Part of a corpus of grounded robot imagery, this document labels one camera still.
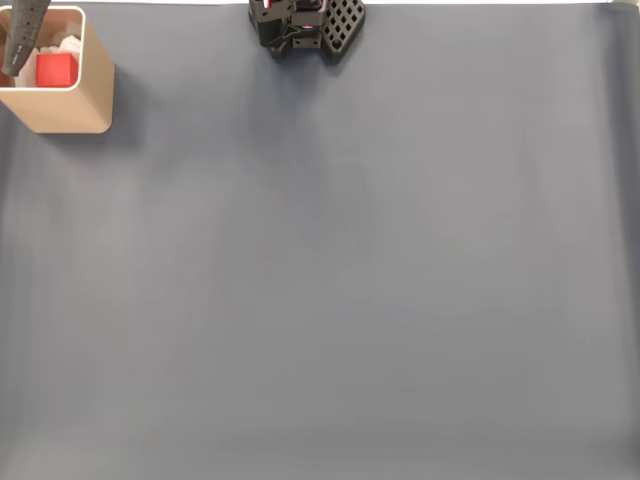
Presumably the red cube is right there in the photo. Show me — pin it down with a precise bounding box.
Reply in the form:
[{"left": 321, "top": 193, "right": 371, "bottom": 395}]
[{"left": 35, "top": 53, "right": 80, "bottom": 87}]

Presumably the beige rounded box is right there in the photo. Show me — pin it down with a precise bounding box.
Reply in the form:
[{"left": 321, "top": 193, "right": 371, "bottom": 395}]
[{"left": 0, "top": 4, "right": 116, "bottom": 135}]

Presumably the white tissue paper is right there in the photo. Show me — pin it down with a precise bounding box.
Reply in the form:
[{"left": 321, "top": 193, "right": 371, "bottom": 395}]
[{"left": 13, "top": 32, "right": 84, "bottom": 89}]

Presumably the grey-blue table mat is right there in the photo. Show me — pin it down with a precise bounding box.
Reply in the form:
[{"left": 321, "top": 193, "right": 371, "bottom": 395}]
[{"left": 0, "top": 2, "right": 640, "bottom": 480}]

